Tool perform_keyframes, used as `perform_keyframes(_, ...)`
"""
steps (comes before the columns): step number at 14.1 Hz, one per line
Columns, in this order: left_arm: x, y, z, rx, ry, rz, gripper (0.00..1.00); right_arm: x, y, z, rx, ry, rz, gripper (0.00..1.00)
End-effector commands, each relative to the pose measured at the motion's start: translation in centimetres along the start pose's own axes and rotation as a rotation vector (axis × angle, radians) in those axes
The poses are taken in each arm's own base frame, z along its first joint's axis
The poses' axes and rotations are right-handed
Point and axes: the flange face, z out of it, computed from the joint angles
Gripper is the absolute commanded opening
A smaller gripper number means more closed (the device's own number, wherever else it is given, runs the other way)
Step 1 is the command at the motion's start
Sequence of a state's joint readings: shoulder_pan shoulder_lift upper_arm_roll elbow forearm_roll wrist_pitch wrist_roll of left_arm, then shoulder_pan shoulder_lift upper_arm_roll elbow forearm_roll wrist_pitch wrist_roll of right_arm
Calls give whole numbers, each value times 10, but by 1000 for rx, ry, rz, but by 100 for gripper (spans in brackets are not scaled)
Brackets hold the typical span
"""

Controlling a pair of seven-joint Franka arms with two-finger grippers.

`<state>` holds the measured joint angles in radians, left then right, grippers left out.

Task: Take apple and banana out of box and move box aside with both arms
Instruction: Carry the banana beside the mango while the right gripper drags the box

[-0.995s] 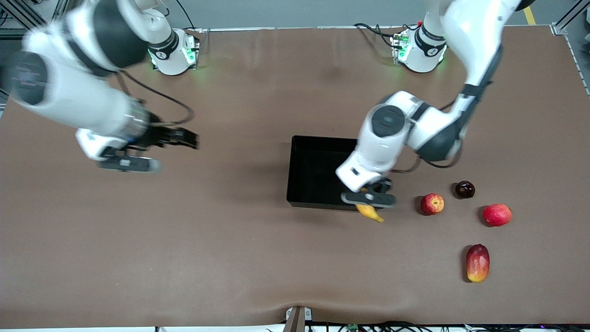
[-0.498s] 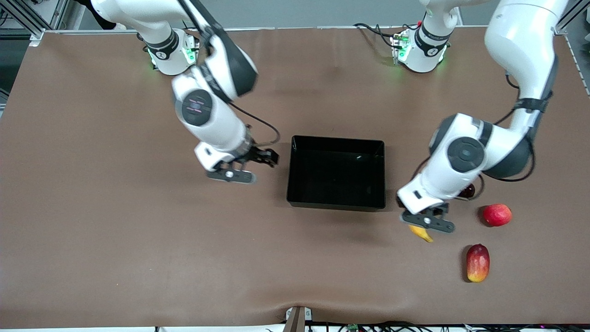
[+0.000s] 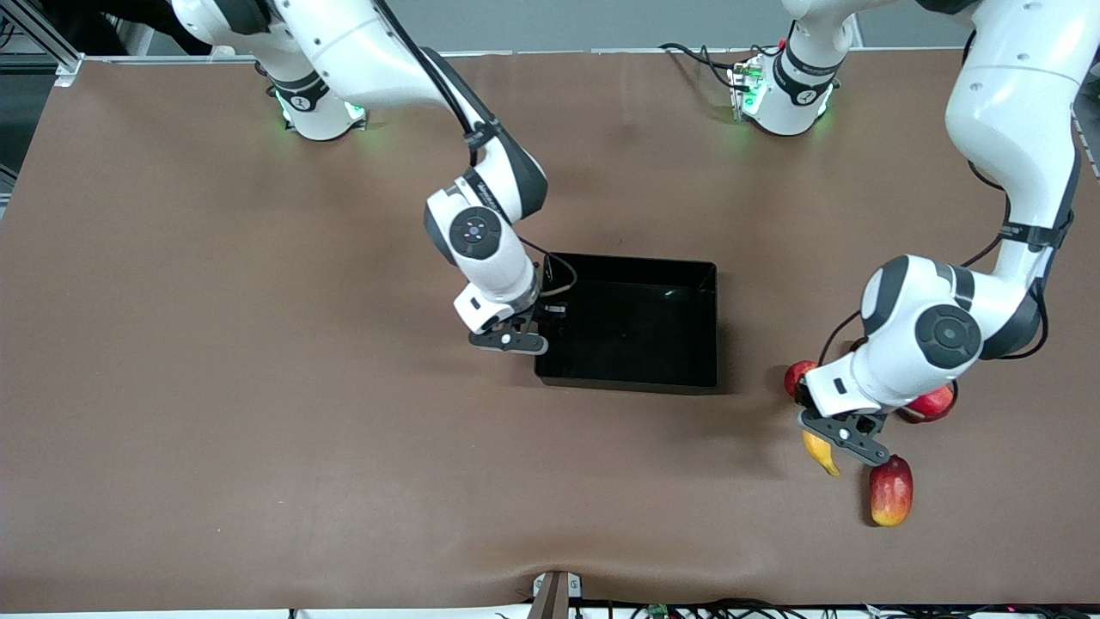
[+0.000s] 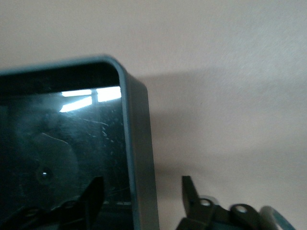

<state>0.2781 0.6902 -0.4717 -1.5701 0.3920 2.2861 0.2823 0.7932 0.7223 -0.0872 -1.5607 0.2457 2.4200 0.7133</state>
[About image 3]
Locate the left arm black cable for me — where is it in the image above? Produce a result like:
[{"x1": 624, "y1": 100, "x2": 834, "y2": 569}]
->
[{"x1": 821, "y1": 159, "x2": 1054, "y2": 362}]

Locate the black base power cable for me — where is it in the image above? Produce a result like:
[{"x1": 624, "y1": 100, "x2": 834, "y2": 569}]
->
[{"x1": 660, "y1": 41, "x2": 757, "y2": 89}]

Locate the brown table mat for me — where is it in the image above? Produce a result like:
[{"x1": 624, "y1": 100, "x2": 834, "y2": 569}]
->
[{"x1": 0, "y1": 47, "x2": 1100, "y2": 616}]

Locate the red yellow mango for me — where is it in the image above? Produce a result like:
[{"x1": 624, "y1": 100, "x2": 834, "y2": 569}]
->
[{"x1": 869, "y1": 455, "x2": 914, "y2": 527}]

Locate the table edge clamp post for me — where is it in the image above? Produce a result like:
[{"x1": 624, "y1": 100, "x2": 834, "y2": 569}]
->
[{"x1": 531, "y1": 570, "x2": 583, "y2": 619}]

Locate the aluminium frame profile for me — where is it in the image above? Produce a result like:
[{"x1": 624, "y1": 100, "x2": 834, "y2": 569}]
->
[{"x1": 0, "y1": 0, "x2": 83, "y2": 78}]

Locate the black rectangular plastic box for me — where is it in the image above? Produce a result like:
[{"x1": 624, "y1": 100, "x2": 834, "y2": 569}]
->
[{"x1": 535, "y1": 252, "x2": 718, "y2": 395}]

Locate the yellow banana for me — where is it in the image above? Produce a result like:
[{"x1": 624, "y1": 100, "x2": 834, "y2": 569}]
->
[{"x1": 803, "y1": 430, "x2": 841, "y2": 478}]

